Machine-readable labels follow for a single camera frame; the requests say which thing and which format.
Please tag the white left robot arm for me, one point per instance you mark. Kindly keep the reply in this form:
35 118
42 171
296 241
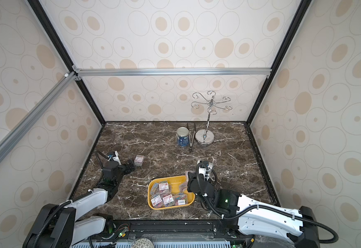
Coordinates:
75 214

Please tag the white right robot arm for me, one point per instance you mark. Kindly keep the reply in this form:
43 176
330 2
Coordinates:
252 217

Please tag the aluminium diagonal frame bar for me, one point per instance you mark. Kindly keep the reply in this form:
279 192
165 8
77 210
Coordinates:
15 135

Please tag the metal tongs black tips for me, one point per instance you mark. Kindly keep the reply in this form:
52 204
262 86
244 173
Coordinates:
192 133

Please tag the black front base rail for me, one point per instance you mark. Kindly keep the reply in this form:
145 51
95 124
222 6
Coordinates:
171 234

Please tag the black corner frame post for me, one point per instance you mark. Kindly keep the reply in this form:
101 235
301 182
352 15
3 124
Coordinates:
289 36

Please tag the blue labelled tin can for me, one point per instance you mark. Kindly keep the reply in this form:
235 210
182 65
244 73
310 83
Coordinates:
182 136

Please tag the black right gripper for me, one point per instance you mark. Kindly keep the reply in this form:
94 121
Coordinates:
193 183

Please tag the yellow plastic storage tray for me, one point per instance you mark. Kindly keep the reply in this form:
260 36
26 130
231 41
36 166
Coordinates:
169 192

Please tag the chrome hook stand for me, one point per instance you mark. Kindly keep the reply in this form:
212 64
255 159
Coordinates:
205 137

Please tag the aluminium horizontal frame bar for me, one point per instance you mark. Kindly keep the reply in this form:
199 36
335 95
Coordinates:
175 71

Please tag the black left corner post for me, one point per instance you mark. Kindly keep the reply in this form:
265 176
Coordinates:
52 34

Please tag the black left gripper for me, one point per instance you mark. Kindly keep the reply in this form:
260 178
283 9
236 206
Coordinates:
129 170

